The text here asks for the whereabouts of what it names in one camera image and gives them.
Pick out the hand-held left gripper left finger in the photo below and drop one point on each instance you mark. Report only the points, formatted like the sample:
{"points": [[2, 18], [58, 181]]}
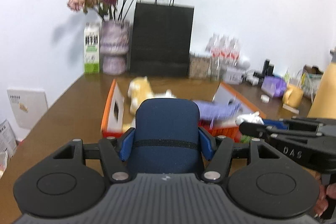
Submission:
{"points": [[127, 145]]}

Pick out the white green milk carton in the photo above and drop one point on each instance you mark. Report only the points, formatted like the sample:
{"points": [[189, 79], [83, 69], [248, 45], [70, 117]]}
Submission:
{"points": [[92, 50]]}

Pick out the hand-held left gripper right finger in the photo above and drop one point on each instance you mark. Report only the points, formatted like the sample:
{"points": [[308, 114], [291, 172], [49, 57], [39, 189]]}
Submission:
{"points": [[207, 145]]}

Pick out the dark blue case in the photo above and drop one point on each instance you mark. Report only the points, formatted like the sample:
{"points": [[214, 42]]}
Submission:
{"points": [[162, 124]]}

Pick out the purple marbled vase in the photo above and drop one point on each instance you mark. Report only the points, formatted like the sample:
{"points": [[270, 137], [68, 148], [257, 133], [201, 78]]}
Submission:
{"points": [[114, 40]]}

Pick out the white wall panel box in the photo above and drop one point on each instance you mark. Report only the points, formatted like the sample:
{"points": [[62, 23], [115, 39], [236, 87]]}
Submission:
{"points": [[26, 108]]}

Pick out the yellow kettle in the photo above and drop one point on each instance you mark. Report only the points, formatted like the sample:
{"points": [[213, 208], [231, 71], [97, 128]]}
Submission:
{"points": [[325, 92]]}

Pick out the wooden desktop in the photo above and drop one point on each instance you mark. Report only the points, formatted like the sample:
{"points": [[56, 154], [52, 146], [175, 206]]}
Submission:
{"points": [[73, 113]]}

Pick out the pink label water bottle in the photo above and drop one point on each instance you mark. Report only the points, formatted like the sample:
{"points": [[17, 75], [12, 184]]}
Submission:
{"points": [[223, 48], [235, 50], [213, 47]]}

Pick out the purple tissue pack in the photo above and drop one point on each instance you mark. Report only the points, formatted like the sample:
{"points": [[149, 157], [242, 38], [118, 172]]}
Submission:
{"points": [[273, 85]]}

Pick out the white round speaker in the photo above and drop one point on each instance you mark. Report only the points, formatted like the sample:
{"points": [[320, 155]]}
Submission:
{"points": [[244, 64]]}

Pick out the clear jar of nuts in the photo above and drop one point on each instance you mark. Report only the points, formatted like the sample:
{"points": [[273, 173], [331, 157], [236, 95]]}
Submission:
{"points": [[199, 66]]}

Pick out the white tissue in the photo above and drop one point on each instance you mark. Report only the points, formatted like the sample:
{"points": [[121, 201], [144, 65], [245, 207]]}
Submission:
{"points": [[248, 119]]}

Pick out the black paper bag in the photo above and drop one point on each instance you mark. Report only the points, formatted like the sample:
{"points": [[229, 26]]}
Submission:
{"points": [[160, 40]]}

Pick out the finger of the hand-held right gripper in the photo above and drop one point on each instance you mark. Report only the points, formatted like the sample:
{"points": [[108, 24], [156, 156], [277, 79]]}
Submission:
{"points": [[252, 128], [273, 123]]}

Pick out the white yellow plush alpaca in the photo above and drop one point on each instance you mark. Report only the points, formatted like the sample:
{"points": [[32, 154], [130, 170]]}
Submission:
{"points": [[141, 90]]}

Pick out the white paper strip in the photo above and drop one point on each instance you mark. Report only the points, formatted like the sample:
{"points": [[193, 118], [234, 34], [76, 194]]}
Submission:
{"points": [[290, 108]]}

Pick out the white round cap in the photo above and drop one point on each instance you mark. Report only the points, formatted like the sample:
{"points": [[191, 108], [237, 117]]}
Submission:
{"points": [[265, 98]]}

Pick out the printed cardboard package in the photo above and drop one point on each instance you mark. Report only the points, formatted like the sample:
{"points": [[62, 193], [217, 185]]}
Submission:
{"points": [[6, 138]]}

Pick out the clear glass cup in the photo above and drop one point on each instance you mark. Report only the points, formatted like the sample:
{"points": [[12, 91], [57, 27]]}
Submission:
{"points": [[218, 69]]}

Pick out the yellow mug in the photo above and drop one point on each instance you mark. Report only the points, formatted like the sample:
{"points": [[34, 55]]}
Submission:
{"points": [[294, 96]]}

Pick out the white tin box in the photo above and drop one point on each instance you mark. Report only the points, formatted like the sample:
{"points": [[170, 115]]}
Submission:
{"points": [[233, 77]]}

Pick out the purple cloth pouch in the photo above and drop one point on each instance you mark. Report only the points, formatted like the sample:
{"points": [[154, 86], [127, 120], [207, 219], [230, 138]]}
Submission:
{"points": [[218, 111]]}

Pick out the black upright device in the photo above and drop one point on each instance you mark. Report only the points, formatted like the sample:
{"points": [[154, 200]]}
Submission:
{"points": [[267, 66]]}

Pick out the red orange cardboard box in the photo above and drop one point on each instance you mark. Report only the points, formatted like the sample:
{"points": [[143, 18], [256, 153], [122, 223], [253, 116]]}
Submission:
{"points": [[225, 133]]}

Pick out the person's right hand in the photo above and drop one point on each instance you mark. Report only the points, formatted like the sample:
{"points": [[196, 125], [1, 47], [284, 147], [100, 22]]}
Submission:
{"points": [[331, 191]]}

